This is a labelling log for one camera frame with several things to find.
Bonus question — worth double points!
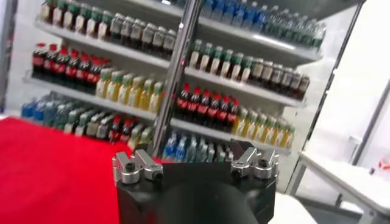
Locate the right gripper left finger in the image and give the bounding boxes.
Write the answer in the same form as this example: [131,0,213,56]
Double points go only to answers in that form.
[112,144,165,186]

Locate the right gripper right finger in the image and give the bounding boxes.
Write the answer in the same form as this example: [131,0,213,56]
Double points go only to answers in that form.
[230,139,280,181]

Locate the red shirt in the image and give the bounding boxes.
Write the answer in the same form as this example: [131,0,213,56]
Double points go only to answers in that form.
[0,116,171,224]

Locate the green cap dark tea bottle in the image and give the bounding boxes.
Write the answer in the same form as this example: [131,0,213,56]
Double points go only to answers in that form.
[200,42,213,72]
[40,0,52,24]
[74,5,87,34]
[63,1,76,30]
[206,142,216,163]
[215,145,227,163]
[52,0,64,27]
[189,38,202,69]
[75,110,89,136]
[64,108,79,133]
[240,55,253,83]
[210,45,223,75]
[97,10,110,40]
[220,49,233,79]
[85,7,98,38]
[230,52,244,82]

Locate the blue label water bottle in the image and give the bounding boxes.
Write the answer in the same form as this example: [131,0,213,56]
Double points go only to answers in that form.
[203,0,215,18]
[243,1,256,30]
[233,0,246,27]
[175,135,188,162]
[21,99,34,119]
[213,0,225,21]
[223,0,235,24]
[254,4,266,33]
[163,132,177,161]
[32,100,46,122]

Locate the green cap yellow tea bottle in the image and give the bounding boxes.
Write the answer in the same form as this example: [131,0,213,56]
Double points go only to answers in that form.
[106,71,121,102]
[138,79,153,111]
[140,127,154,145]
[118,74,132,105]
[255,113,268,142]
[127,75,143,108]
[282,123,296,149]
[96,68,111,99]
[233,108,248,136]
[264,116,277,144]
[129,124,143,149]
[273,120,286,147]
[245,111,258,139]
[149,81,165,114]

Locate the red cap cola bottle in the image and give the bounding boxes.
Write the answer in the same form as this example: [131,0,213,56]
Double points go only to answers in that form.
[32,42,46,79]
[216,96,231,131]
[119,118,132,144]
[76,53,89,91]
[65,50,78,88]
[207,93,221,128]
[186,86,200,122]
[43,44,57,82]
[175,83,191,120]
[108,115,122,143]
[54,47,67,85]
[87,57,101,94]
[196,89,210,125]
[227,99,241,133]

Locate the green tinted water bottle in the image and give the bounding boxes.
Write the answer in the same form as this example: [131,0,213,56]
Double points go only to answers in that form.
[294,15,305,43]
[186,136,198,163]
[54,103,68,128]
[313,21,327,51]
[264,5,277,35]
[303,18,315,46]
[285,12,296,40]
[196,138,208,163]
[44,102,57,125]
[275,9,286,38]

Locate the white cap dark drink bottle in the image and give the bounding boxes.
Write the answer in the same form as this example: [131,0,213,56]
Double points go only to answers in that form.
[163,29,177,60]
[152,26,165,57]
[87,112,100,138]
[130,18,143,49]
[141,23,154,53]
[109,13,122,42]
[121,16,132,46]
[97,114,110,140]

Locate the grey metal drinks shelf unit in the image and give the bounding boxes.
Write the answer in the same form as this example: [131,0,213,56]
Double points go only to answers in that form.
[152,0,366,195]
[19,0,196,159]

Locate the beige label dark drink bottle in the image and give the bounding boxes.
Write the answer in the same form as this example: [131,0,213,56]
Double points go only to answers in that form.
[261,60,274,89]
[289,71,302,98]
[299,74,311,101]
[271,63,283,92]
[280,66,293,95]
[251,57,264,86]

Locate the white table with metal legs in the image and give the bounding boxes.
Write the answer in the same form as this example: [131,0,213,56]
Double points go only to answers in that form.
[286,149,390,224]

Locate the grey metal pole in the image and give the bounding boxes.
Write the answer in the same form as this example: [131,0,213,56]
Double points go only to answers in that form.
[352,79,390,167]

